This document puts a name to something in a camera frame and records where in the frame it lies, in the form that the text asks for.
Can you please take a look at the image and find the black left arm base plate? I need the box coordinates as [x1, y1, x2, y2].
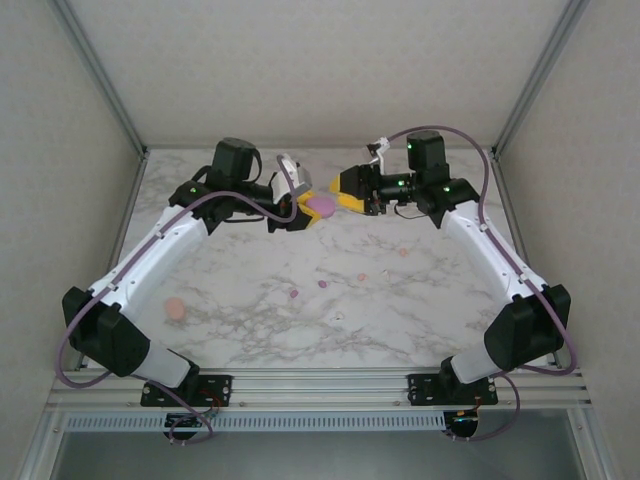
[140, 374, 234, 408]

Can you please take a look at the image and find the wide grooved aluminium rail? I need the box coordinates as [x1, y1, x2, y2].
[47, 367, 595, 410]

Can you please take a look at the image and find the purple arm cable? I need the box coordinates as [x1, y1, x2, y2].
[382, 124, 582, 444]
[53, 153, 301, 446]

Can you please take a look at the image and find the thin black left gripper cable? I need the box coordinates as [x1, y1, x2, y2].
[222, 208, 269, 224]

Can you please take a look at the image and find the purple earbud charging case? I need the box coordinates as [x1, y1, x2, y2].
[305, 194, 336, 220]

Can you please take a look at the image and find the aluminium panel frame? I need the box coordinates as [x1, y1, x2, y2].
[19, 402, 624, 480]

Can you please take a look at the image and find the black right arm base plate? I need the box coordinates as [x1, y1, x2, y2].
[407, 372, 500, 406]

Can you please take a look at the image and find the black controller board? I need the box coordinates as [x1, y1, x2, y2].
[443, 410, 480, 436]
[166, 412, 204, 430]

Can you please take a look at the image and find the aluminium frame post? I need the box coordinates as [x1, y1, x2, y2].
[491, 0, 592, 160]
[52, 0, 150, 160]

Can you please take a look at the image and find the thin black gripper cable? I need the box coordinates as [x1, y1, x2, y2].
[222, 208, 269, 224]
[393, 201, 432, 220]

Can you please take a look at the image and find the thin black right gripper cable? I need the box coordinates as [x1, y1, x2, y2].
[393, 201, 432, 220]

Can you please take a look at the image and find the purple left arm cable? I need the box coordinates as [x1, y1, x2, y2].
[53, 153, 301, 446]

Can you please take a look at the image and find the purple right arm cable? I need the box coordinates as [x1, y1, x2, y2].
[382, 124, 582, 444]

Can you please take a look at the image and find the grey slotted cable duct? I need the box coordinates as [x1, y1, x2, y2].
[64, 412, 447, 433]

